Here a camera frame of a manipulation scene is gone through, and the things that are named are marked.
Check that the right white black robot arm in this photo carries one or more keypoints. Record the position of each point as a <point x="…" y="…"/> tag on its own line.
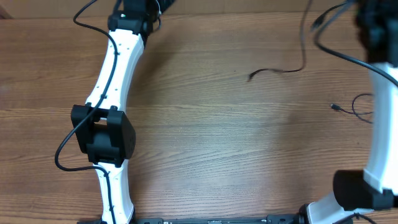
<point x="374" y="188"/>

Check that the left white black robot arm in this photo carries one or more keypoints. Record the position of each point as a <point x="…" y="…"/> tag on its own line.
<point x="103" y="131"/>

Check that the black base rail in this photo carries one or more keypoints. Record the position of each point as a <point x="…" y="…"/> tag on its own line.
<point x="270" y="219"/>

